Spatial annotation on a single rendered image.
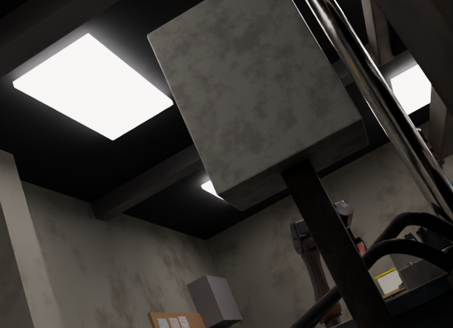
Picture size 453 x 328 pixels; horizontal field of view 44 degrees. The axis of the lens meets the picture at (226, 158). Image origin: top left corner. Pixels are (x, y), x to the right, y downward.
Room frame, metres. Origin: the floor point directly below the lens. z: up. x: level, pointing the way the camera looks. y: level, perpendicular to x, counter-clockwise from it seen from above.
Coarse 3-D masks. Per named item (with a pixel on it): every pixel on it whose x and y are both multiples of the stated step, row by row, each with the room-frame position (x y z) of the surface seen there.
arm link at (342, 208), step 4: (336, 204) 1.84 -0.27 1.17; (340, 204) 1.85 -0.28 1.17; (344, 204) 1.85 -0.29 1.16; (348, 204) 1.85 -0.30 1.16; (336, 208) 1.83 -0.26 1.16; (340, 208) 1.84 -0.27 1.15; (344, 208) 1.84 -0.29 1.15; (348, 208) 1.84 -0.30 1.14; (352, 208) 1.84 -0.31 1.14; (340, 212) 1.83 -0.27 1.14; (344, 212) 1.83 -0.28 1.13; (348, 212) 1.83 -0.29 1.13; (352, 212) 1.83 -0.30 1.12; (340, 216) 1.83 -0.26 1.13; (344, 216) 1.83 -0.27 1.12; (348, 216) 1.83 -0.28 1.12; (352, 216) 1.85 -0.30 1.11; (344, 220) 1.84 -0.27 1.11; (348, 220) 1.85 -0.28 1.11; (344, 224) 1.86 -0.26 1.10; (348, 224) 1.87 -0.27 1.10
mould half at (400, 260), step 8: (448, 248) 1.45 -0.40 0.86; (392, 256) 1.59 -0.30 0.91; (400, 256) 1.59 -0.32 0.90; (408, 256) 1.58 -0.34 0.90; (400, 264) 1.59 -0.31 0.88; (416, 264) 1.46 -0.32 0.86; (424, 264) 1.46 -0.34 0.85; (432, 264) 1.46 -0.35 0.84; (400, 272) 1.47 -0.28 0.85; (408, 272) 1.47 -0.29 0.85; (416, 272) 1.47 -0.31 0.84; (424, 272) 1.46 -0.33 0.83; (432, 272) 1.46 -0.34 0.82; (440, 272) 1.46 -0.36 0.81; (408, 280) 1.47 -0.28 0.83; (416, 280) 1.47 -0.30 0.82; (424, 280) 1.46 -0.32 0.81; (408, 288) 1.55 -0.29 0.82
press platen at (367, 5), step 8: (368, 0) 0.88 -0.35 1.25; (368, 8) 0.91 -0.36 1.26; (376, 8) 0.90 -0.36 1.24; (368, 16) 0.95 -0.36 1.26; (376, 16) 0.93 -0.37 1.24; (384, 16) 0.94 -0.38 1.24; (368, 24) 1.00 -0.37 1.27; (376, 24) 0.95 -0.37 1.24; (384, 24) 0.97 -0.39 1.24; (368, 32) 1.04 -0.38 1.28; (376, 32) 0.98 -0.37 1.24; (384, 32) 1.00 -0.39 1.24; (368, 40) 1.09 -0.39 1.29; (376, 40) 1.02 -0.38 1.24; (384, 40) 1.03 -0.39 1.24; (376, 48) 1.06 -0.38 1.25; (384, 48) 1.07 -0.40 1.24; (376, 56) 1.11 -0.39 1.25; (384, 56) 1.10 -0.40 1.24; (392, 56) 1.12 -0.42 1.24
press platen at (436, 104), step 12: (432, 96) 0.88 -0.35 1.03; (432, 108) 0.93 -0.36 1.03; (444, 108) 0.85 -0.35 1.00; (432, 120) 0.98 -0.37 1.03; (444, 120) 0.90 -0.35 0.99; (432, 132) 1.04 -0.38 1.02; (444, 132) 0.96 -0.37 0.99; (432, 144) 1.11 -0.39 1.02; (444, 144) 1.03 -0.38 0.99; (444, 156) 1.12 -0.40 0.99
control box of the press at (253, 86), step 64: (256, 0) 0.95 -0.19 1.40; (192, 64) 0.98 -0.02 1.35; (256, 64) 0.96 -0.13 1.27; (320, 64) 0.94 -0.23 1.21; (192, 128) 0.99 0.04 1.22; (256, 128) 0.97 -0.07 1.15; (320, 128) 0.95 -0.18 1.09; (256, 192) 1.06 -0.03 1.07; (320, 192) 1.01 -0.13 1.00; (384, 320) 1.01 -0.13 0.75
